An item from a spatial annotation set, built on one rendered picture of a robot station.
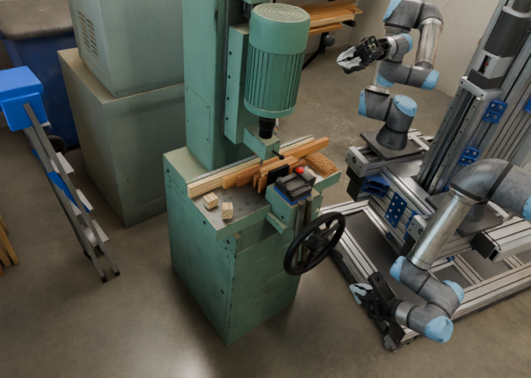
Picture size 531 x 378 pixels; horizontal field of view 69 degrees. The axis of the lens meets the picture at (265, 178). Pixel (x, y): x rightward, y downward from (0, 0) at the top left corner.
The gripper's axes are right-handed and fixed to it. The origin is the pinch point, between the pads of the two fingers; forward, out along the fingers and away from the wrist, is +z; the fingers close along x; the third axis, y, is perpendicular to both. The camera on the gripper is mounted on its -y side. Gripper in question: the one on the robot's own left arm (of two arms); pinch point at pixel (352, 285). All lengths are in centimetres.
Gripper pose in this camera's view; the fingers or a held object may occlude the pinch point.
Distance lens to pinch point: 147.8
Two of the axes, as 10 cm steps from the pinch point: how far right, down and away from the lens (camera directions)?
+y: 2.1, 9.4, 2.8
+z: -5.8, -1.1, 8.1
